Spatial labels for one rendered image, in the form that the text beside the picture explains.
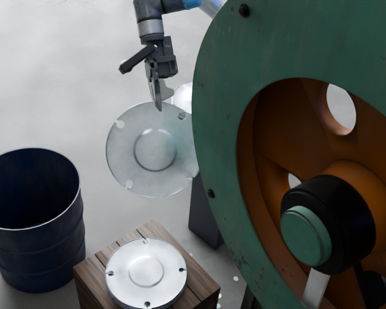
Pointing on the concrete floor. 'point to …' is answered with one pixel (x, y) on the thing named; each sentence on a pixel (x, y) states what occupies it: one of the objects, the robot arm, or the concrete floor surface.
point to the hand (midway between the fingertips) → (157, 107)
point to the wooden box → (89, 271)
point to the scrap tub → (35, 218)
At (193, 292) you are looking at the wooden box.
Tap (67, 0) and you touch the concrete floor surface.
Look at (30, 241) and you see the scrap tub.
